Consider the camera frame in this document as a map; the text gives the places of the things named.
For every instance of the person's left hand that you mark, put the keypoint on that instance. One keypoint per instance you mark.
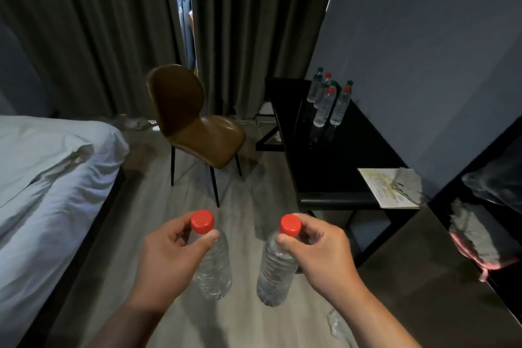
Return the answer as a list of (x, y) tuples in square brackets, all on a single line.
[(163, 270)]

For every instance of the person's right hand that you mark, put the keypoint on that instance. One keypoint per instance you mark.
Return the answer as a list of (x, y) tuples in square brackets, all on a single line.
[(326, 262)]

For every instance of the red cap water bottle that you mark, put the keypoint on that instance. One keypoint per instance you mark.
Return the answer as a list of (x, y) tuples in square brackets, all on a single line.
[(216, 274), (275, 278), (326, 76), (324, 111), (340, 109)]

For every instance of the person's right forearm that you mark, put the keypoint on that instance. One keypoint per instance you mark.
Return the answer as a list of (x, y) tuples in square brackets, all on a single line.
[(375, 327)]

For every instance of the person's left forearm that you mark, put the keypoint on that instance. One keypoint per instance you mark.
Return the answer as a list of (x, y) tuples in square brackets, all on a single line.
[(126, 331)]

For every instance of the small yellow black wrapper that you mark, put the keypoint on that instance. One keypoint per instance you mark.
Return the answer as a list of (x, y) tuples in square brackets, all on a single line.
[(340, 327)]

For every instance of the white printed paper sheet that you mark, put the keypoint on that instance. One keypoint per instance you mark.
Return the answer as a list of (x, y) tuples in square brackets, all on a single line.
[(379, 188)]

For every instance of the black glossy table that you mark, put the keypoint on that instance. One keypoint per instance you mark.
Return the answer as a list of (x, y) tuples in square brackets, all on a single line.
[(338, 164)]

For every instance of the dark wood wardrobe unit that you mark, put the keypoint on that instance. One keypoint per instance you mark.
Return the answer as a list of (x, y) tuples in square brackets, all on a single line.
[(428, 286)]

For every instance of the grey folded towel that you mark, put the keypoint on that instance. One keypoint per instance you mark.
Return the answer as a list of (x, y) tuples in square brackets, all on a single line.
[(410, 184)]

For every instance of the bed with white duvet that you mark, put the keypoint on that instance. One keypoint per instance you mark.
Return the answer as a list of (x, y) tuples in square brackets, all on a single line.
[(49, 197)]

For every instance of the grey and pink cloth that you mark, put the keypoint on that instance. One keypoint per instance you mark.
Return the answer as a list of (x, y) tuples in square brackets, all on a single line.
[(477, 237)]

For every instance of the white power strip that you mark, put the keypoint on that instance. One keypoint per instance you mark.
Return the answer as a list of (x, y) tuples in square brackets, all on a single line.
[(249, 121)]

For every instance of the brown leather chair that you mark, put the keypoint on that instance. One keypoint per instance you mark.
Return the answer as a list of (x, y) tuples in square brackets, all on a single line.
[(179, 99)]

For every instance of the clear plastic cover sheet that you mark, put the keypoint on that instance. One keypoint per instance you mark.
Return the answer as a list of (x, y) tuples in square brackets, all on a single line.
[(497, 180)]

